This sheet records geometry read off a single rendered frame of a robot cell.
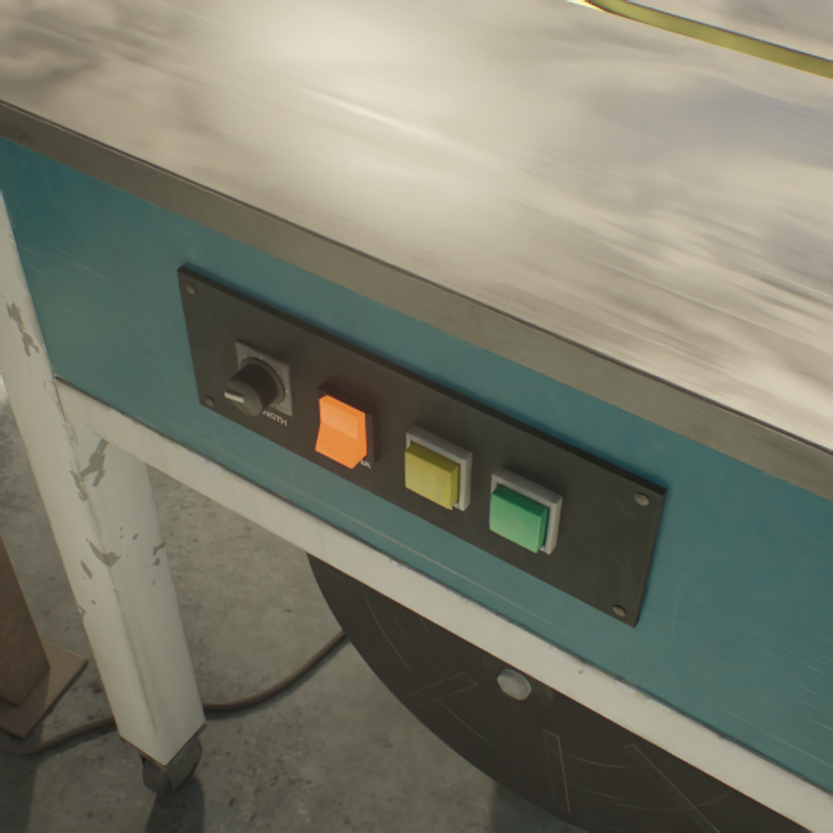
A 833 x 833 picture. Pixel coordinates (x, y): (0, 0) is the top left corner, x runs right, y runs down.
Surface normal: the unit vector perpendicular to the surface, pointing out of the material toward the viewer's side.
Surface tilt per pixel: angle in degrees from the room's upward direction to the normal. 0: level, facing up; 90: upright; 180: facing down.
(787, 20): 0
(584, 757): 90
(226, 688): 0
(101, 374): 90
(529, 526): 90
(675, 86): 0
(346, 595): 90
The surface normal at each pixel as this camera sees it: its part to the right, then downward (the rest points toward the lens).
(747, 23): 0.00, -0.71
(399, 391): -0.56, 0.59
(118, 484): 0.83, 0.40
